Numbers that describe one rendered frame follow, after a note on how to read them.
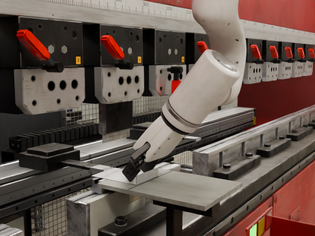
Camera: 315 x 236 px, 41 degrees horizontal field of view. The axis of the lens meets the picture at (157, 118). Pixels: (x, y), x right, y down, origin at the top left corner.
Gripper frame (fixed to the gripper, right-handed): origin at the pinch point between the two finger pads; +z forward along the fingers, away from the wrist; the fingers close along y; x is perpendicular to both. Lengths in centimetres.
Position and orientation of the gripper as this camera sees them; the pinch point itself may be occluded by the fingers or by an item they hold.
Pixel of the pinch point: (138, 168)
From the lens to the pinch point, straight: 95.9
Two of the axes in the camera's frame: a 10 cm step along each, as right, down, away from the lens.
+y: -5.5, 1.2, -8.3
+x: 6.4, 7.0, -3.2
